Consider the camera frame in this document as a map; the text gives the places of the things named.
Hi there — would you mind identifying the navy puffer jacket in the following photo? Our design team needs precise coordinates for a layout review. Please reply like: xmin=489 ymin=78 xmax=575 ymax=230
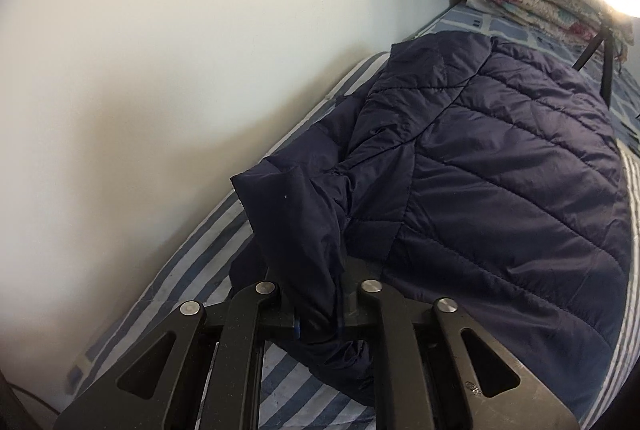
xmin=230 ymin=30 xmax=632 ymax=423

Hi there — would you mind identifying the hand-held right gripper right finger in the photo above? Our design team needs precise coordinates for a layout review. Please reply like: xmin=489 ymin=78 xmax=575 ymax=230
xmin=344 ymin=277 xmax=583 ymax=430

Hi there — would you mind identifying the bed with striped sheet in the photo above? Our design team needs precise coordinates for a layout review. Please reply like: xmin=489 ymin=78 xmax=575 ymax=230
xmin=65 ymin=0 xmax=640 ymax=430

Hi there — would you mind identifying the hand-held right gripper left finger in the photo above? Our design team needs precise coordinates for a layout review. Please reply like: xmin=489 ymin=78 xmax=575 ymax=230
xmin=52 ymin=280 xmax=302 ymax=430

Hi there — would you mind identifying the black tripod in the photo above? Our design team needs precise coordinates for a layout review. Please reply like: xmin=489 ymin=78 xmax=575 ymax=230
xmin=572 ymin=16 xmax=619 ymax=104

